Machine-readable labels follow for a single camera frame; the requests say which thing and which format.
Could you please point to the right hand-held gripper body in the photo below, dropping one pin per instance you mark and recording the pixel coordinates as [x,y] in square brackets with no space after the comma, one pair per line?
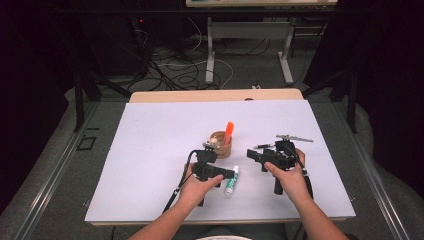
[280,159]

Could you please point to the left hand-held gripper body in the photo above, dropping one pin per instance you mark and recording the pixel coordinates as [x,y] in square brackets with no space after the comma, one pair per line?
[205,171]

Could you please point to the white green glue stick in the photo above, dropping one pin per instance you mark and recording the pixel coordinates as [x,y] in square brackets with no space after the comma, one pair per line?
[231,183]

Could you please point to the tan pen holder with bear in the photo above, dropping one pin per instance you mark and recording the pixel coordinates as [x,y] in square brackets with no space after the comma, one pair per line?
[225,150]

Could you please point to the orange highlighter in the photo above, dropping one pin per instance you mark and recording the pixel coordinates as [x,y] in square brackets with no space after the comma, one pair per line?
[229,131]

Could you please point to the person's left hand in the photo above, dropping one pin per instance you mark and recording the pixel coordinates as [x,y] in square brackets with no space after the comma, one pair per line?
[196,190]

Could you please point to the person's right hand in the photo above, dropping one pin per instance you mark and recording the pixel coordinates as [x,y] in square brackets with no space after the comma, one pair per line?
[293,181]

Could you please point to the white table mat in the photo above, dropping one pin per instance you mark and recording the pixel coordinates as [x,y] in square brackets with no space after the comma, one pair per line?
[160,133]

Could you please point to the black metal stand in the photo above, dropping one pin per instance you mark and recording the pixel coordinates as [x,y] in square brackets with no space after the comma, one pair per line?
[80,100]
[351,100]

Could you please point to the white metal desk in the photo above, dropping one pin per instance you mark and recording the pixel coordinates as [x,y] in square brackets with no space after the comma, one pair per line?
[253,30]

